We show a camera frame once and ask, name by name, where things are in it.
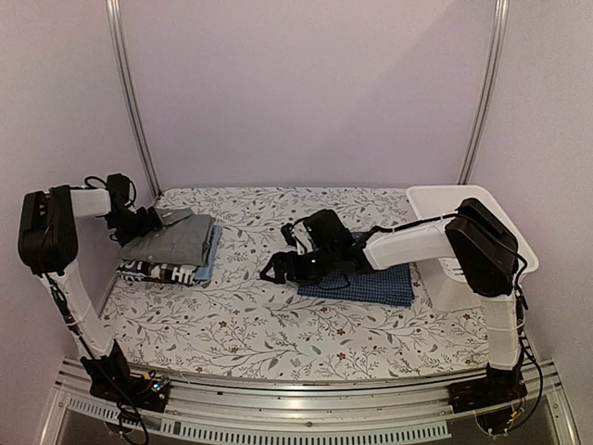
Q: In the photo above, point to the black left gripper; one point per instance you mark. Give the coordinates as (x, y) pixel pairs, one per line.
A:
(149, 225)

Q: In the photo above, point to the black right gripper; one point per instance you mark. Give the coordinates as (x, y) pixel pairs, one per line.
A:
(278, 259)

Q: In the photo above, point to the grey shirt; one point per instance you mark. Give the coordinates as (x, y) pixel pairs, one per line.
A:
(183, 239)

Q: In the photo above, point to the light blue shirt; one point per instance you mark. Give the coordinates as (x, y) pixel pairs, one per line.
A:
(204, 273)

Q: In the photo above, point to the blue checked long sleeve shirt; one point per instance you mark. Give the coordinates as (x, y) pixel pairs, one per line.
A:
(392, 287)

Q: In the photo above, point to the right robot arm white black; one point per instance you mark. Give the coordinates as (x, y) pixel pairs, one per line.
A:
(486, 250)

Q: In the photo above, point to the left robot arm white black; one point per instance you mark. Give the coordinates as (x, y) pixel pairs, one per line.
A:
(48, 245)

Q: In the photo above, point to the floral white tablecloth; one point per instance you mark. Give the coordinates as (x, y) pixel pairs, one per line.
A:
(237, 325)

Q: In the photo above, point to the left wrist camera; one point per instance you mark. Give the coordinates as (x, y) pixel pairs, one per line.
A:
(121, 190)

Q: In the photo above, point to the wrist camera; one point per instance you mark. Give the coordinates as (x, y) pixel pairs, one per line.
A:
(324, 228)
(121, 190)

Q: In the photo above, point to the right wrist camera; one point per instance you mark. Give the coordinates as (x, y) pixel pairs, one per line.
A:
(324, 228)

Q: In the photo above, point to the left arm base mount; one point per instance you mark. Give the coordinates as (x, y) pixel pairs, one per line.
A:
(145, 392)

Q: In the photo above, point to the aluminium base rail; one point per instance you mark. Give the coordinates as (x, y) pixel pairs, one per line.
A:
(226, 410)

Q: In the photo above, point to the left aluminium frame post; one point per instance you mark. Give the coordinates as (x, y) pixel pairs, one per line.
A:
(116, 28)

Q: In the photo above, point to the aluminium frame post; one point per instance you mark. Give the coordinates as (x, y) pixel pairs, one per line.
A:
(494, 54)
(116, 28)

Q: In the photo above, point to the right aluminium frame post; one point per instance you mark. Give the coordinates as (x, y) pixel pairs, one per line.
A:
(494, 54)

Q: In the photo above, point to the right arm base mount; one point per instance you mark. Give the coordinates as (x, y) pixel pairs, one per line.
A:
(494, 388)

